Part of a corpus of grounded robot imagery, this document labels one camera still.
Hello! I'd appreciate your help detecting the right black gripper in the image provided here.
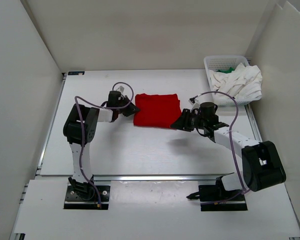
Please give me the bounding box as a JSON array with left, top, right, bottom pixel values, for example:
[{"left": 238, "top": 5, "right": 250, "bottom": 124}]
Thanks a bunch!
[{"left": 170, "top": 109, "right": 207, "bottom": 133}]

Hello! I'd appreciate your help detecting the aluminium rail front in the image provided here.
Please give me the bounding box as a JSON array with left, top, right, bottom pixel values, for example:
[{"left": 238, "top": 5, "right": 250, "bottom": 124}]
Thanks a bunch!
[{"left": 93, "top": 174, "right": 223, "bottom": 182}]

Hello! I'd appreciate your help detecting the dark label sticker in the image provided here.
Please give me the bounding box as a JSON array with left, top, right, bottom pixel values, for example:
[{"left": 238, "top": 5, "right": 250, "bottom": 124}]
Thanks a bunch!
[{"left": 67, "top": 71, "right": 85, "bottom": 76}]

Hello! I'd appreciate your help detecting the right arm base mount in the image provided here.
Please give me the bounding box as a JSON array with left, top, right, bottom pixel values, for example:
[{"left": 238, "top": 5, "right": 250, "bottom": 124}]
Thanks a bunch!
[{"left": 186, "top": 176, "right": 248, "bottom": 212}]

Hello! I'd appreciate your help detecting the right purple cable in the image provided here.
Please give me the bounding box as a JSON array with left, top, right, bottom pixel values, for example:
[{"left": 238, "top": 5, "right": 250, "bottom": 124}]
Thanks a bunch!
[{"left": 189, "top": 91, "right": 252, "bottom": 196}]

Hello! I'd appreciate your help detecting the green garment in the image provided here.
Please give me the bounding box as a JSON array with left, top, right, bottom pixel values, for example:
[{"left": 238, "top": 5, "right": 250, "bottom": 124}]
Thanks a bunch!
[{"left": 217, "top": 67, "right": 235, "bottom": 74}]

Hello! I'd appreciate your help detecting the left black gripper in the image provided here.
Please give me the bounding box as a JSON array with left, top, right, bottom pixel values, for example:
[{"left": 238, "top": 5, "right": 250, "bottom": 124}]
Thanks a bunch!
[{"left": 116, "top": 95, "right": 140, "bottom": 117}]

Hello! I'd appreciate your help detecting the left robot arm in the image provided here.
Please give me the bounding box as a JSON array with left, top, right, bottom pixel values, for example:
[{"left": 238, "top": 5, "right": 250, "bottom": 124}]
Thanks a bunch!
[{"left": 63, "top": 90, "right": 140, "bottom": 200}]

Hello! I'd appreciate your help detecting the purple cable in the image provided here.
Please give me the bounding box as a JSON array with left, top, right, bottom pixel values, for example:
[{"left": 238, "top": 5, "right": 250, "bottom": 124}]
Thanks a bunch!
[
  {"left": 189, "top": 91, "right": 252, "bottom": 196},
  {"left": 74, "top": 82, "right": 136, "bottom": 208}
]

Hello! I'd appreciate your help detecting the red t-shirt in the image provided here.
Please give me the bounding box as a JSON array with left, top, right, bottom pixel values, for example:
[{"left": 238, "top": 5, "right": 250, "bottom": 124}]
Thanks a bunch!
[{"left": 133, "top": 93, "right": 182, "bottom": 129}]

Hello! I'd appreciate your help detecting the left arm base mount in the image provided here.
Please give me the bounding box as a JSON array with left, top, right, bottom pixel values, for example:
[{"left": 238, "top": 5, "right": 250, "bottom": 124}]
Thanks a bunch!
[{"left": 63, "top": 183, "right": 111, "bottom": 210}]

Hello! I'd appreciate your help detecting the white plastic basket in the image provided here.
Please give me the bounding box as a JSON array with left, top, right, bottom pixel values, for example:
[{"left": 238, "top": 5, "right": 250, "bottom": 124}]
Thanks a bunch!
[{"left": 203, "top": 55, "right": 262, "bottom": 106}]

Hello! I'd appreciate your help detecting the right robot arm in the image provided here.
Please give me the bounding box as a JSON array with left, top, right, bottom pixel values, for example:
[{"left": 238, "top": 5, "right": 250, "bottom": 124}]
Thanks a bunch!
[{"left": 170, "top": 102, "right": 287, "bottom": 200}]

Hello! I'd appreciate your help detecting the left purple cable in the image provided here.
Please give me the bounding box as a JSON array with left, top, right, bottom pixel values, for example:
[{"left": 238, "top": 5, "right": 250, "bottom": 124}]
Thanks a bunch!
[{"left": 74, "top": 82, "right": 136, "bottom": 208}]

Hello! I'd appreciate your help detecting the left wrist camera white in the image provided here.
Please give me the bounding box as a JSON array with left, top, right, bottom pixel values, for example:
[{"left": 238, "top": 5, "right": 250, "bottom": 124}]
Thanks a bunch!
[{"left": 115, "top": 85, "right": 125, "bottom": 93}]

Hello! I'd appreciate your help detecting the white t-shirt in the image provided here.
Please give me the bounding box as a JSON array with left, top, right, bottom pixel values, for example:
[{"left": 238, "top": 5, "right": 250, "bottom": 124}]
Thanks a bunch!
[{"left": 208, "top": 63, "right": 263, "bottom": 100}]

